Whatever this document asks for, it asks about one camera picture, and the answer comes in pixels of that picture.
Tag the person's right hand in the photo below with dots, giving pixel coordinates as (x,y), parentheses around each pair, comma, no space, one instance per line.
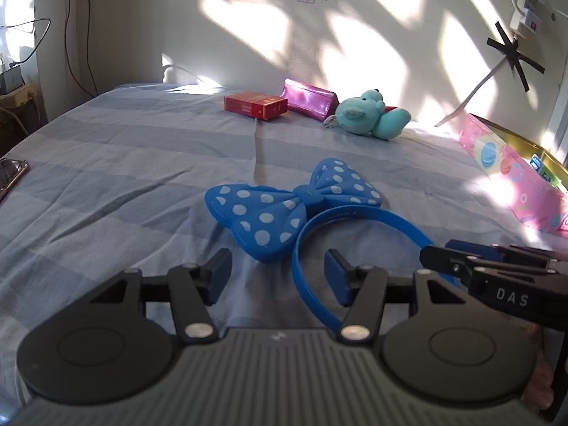
(541,377)

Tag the striped blue bed sheet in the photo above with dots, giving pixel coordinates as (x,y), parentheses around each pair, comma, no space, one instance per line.
(133,177)

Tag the yellowish power strip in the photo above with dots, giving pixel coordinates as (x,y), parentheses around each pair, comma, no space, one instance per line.
(22,95)

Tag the pink storage bin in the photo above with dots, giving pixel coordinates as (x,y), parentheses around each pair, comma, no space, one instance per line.
(510,173)

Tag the smartphone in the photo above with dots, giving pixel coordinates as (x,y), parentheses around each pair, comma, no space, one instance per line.
(11,177)

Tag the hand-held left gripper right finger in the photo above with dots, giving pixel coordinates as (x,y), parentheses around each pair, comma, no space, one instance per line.
(335,275)

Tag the dark power adapter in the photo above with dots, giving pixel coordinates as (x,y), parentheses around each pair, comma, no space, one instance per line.
(11,79)

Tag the blue polka-dot bow headband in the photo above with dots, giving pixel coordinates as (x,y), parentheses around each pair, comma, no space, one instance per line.
(266,213)

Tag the black tape cross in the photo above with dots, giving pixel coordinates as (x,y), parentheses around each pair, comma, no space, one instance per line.
(514,55)

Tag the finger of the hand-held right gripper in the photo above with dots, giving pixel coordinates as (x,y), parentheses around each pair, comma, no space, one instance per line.
(466,246)
(443,259)

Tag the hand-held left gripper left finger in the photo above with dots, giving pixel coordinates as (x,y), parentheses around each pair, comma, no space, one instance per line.
(221,275)

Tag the red box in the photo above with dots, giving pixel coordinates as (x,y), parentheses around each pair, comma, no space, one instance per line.
(255,105)

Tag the white strip on wall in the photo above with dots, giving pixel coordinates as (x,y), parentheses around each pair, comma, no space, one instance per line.
(470,93)

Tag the green wet wipes packet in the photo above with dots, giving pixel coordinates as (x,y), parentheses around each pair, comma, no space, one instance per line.
(551,179)

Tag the shiny pink pouch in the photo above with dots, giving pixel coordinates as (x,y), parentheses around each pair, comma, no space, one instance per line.
(306,97)

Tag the teal plush toy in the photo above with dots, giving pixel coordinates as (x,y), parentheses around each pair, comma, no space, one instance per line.
(359,115)

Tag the white power strip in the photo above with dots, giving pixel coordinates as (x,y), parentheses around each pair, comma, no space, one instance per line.
(526,17)

